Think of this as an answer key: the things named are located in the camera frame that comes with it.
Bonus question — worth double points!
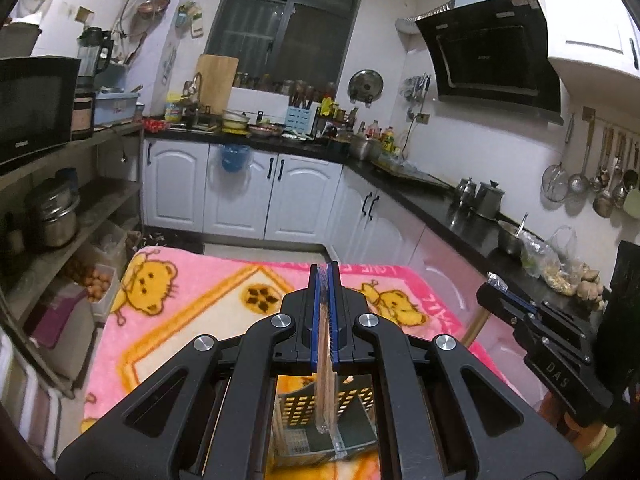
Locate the chopstick pair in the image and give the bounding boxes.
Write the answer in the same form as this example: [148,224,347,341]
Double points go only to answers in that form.
[316,264,347,460]
[462,271,510,347]

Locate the row of hanging kitchen utensils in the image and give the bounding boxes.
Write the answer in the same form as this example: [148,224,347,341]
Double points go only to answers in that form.
[541,106,640,220]

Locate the blue hanging bin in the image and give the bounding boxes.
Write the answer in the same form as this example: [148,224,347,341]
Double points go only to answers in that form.
[218,144,249,173]

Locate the hanging metal wok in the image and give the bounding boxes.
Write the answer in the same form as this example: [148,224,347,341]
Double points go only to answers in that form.
[132,0,172,21]

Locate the black blender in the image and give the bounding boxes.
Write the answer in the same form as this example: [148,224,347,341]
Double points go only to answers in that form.
[76,26,115,95]

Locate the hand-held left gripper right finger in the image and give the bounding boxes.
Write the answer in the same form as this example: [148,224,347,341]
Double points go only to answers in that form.
[327,260,586,480]

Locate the small steel kettle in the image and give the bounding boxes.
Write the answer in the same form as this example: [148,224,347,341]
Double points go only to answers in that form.
[454,176,477,207]

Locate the black kitchen countertop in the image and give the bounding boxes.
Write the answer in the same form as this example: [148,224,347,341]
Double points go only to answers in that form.
[142,127,616,311]

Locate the light blue knife block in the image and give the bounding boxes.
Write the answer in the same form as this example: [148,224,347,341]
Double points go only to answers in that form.
[286,106,316,136]

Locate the group of condiment bottles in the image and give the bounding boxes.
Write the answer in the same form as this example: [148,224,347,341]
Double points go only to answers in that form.
[320,95,401,156]

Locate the dark framed window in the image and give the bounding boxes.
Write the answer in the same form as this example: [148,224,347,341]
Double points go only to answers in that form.
[204,0,373,92]

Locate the large steel kettle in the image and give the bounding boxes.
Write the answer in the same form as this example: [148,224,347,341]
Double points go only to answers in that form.
[474,180,505,221]

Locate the black range hood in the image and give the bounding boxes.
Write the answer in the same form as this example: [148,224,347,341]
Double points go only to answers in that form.
[395,0,563,113]

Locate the white plastic drawer unit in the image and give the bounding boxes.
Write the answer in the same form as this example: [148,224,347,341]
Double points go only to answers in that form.
[0,330,66,461]

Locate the pile of ginger roots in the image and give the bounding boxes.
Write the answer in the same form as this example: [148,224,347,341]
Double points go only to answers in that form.
[575,265,608,301]

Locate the metal sink faucet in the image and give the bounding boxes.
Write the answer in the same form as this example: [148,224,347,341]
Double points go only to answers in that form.
[182,72,205,111]

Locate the steel pot lid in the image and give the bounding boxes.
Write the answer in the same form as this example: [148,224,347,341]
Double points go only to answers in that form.
[348,69,385,106]

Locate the black microwave oven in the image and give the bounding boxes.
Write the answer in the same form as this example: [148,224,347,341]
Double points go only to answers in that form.
[0,56,82,166]

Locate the blue plastic box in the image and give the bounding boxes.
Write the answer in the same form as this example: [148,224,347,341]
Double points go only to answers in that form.
[94,91,143,126]

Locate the steel stock pot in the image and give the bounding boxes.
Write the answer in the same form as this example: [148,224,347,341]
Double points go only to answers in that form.
[348,135,381,161]

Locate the grey cooking pot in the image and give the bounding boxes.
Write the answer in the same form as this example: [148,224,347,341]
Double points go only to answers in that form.
[0,22,43,58]

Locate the pink printed bear blanket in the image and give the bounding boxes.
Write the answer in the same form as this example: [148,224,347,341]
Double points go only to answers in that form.
[82,245,551,480]

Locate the steel bowl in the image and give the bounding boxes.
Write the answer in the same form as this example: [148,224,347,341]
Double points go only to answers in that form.
[497,212,531,256]

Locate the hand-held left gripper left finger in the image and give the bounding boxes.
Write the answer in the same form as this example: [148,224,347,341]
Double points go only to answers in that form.
[56,262,323,480]

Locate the white kitchen base cabinets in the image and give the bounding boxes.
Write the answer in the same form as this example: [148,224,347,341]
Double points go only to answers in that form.
[142,137,551,311]

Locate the hanging small kitchen tools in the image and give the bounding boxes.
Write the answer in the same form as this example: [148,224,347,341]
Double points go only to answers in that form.
[402,74,432,106]

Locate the wooden cutting board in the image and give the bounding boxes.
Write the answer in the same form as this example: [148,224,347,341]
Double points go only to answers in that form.
[192,54,240,116]

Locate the dark green plastic utensil holder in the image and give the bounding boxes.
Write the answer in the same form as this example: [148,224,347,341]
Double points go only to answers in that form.
[272,372,381,466]

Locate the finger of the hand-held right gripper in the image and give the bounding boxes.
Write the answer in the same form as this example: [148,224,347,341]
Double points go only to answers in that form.
[475,284,543,333]
[492,282,593,328]

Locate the stacked steel pots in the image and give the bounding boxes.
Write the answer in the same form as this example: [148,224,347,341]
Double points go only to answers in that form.
[25,175,82,248]

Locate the yellow rimmed bowl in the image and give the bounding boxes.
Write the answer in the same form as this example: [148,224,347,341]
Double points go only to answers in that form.
[220,110,251,133]

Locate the clear box of potatoes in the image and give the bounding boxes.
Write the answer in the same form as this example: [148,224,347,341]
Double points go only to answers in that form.
[65,245,121,316]

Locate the hanging scrub brushes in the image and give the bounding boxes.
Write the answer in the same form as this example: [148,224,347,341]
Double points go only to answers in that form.
[175,0,206,38]

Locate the metal shelf rack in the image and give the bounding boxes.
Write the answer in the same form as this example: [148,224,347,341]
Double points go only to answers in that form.
[0,122,146,391]

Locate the row of windowsill jars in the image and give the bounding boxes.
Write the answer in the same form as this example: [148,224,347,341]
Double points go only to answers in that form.
[232,71,338,98]

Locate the clear plastic bags of food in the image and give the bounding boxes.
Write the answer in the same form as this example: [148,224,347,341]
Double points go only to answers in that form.
[520,226,583,291]

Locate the white wall cabinet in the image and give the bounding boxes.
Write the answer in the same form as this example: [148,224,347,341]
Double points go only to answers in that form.
[537,0,640,78]

